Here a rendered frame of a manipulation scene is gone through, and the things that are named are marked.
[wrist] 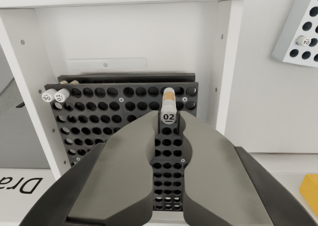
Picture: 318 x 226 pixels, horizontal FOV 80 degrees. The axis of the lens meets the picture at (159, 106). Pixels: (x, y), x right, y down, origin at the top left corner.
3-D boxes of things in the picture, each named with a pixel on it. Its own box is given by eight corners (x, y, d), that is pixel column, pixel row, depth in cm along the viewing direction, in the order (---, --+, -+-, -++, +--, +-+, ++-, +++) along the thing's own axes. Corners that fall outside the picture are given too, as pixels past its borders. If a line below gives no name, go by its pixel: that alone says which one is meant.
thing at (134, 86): (47, 83, 23) (44, 85, 22) (198, 82, 21) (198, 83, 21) (51, 98, 23) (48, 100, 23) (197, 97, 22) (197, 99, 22)
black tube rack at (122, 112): (69, 69, 28) (43, 86, 22) (192, 67, 27) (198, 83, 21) (97, 178, 38) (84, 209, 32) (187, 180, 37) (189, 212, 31)
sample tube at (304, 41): (287, 32, 31) (304, 36, 26) (294, 33, 31) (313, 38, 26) (283, 40, 31) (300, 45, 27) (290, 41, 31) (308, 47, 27)
